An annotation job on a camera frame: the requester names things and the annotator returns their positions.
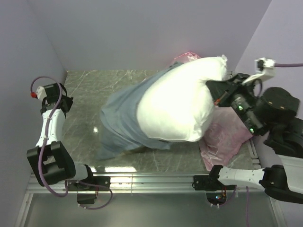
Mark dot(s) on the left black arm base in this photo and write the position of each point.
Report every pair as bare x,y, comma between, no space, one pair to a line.
89,190

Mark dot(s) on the white pillow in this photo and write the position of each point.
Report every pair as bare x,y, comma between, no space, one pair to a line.
177,105

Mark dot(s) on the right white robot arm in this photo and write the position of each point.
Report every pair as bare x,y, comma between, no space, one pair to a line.
273,113

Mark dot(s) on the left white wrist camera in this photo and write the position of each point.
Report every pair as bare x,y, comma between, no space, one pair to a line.
39,94

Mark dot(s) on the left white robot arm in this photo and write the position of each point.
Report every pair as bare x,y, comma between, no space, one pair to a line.
49,159

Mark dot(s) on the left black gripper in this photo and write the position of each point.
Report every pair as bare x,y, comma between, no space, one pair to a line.
69,101

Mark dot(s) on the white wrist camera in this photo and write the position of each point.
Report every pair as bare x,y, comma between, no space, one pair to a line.
264,70
39,94

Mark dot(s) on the green beige patchwork pillowcase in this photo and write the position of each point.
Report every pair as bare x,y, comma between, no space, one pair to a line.
120,128

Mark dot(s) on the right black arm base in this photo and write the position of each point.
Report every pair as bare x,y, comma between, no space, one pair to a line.
215,191

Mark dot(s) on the pink rose satin pillow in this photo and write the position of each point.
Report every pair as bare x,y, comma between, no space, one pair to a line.
218,131

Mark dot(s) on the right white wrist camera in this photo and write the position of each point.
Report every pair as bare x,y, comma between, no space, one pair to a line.
264,70

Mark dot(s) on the aluminium front rail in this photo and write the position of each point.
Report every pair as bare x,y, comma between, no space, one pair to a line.
132,183

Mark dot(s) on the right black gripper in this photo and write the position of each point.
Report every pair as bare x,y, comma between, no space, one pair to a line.
222,90

